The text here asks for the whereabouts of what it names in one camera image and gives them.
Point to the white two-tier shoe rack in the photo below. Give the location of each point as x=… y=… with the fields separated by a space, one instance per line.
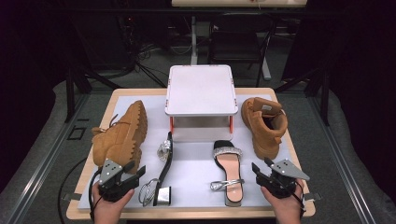
x=200 y=90

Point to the black chair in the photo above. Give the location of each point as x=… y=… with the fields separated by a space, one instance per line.
x=235 y=43

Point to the person's right hand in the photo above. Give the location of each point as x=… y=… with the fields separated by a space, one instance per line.
x=288 y=211

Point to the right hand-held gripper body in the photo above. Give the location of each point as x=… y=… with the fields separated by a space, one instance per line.
x=281 y=182

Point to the tan suede boot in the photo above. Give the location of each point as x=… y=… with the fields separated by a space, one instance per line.
x=261 y=140
x=121 y=133

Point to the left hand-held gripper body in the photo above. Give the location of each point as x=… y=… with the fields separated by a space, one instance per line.
x=110 y=174

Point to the white desk with metal legs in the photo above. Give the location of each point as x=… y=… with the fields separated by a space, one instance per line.
x=218 y=3

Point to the grey metal table clip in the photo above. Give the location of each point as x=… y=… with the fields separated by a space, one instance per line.
x=313 y=196
x=71 y=196

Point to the person's left hand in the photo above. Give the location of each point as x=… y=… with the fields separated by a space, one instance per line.
x=107 y=213

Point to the white table mat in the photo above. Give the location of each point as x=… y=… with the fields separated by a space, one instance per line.
x=193 y=174

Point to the black metal stand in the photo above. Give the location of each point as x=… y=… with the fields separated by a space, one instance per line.
x=70 y=93
x=325 y=99

